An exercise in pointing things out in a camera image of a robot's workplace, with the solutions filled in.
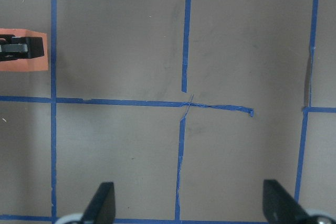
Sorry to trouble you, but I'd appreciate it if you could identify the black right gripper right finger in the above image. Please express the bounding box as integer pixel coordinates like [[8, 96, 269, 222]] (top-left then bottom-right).
[[262, 179, 309, 224]]

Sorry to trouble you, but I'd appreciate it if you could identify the orange foam block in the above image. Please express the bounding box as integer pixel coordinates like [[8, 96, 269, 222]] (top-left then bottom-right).
[[1, 28, 48, 72]]

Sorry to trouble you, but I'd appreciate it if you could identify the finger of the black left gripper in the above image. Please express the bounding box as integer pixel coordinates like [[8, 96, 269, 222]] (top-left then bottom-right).
[[1, 34, 44, 61]]

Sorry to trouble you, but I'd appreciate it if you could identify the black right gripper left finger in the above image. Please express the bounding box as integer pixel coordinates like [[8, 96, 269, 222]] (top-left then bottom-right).
[[80, 182, 116, 224]]

